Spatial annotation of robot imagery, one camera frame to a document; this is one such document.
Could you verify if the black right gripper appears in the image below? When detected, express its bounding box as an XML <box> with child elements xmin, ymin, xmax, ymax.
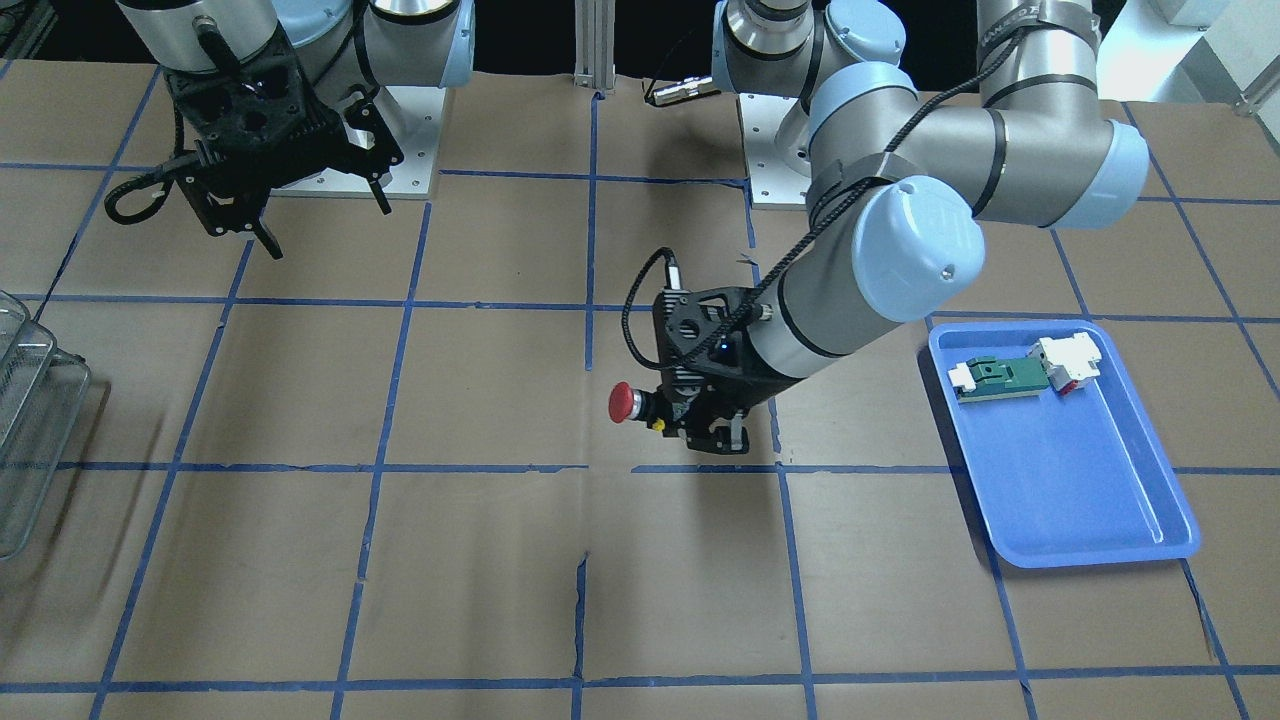
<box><xmin>165</xmin><ymin>45</ymin><xmax>404</xmax><ymax>260</ymax></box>

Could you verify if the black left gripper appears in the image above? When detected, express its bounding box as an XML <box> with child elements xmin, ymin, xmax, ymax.
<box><xmin>653</xmin><ymin>287</ymin><xmax>776</xmax><ymax>455</ymax></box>

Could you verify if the red emergency stop button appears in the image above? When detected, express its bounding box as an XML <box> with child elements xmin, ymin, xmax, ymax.
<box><xmin>607</xmin><ymin>380</ymin><xmax>684</xmax><ymax>437</ymax></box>

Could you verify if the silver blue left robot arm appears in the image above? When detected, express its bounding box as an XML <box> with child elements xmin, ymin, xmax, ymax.
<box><xmin>608</xmin><ymin>1</ymin><xmax>1148</xmax><ymax>454</ymax></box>

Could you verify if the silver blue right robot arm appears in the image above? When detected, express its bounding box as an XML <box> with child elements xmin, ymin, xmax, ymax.
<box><xmin>104</xmin><ymin>1</ymin><xmax>477</xmax><ymax>258</ymax></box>

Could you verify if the green terminal block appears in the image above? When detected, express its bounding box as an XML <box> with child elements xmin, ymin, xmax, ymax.
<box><xmin>947</xmin><ymin>356</ymin><xmax>1050</xmax><ymax>404</ymax></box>

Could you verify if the white circuit breaker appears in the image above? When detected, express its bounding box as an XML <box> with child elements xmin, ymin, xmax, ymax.
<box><xmin>1027</xmin><ymin>332</ymin><xmax>1102</xmax><ymax>396</ymax></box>

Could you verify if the blue plastic tray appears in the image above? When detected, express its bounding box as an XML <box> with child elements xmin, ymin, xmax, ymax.
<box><xmin>928</xmin><ymin>319</ymin><xmax>1202</xmax><ymax>568</ymax></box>

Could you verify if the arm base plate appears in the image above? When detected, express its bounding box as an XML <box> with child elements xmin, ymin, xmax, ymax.
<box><xmin>739</xmin><ymin>94</ymin><xmax>812</xmax><ymax>210</ymax></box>
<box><xmin>270</xmin><ymin>85</ymin><xmax>442</xmax><ymax>199</ymax></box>

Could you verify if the aluminium frame post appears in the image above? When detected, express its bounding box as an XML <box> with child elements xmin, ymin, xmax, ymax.
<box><xmin>573</xmin><ymin>0</ymin><xmax>616</xmax><ymax>95</ymax></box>

